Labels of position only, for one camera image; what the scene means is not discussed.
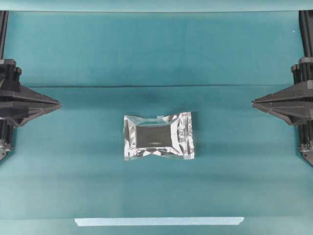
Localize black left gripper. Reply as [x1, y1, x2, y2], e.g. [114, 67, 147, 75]
[0, 59, 61, 127]

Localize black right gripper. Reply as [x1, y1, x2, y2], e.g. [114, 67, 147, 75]
[252, 57, 313, 126]

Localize silver foil zip bag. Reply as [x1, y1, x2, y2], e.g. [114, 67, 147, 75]
[123, 112, 195, 161]

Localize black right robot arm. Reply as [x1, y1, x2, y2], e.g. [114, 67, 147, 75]
[252, 10, 313, 165]

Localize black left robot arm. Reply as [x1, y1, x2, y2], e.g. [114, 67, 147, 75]
[0, 11, 62, 160]

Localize light blue tape strip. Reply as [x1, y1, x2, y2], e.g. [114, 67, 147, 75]
[74, 217, 245, 227]

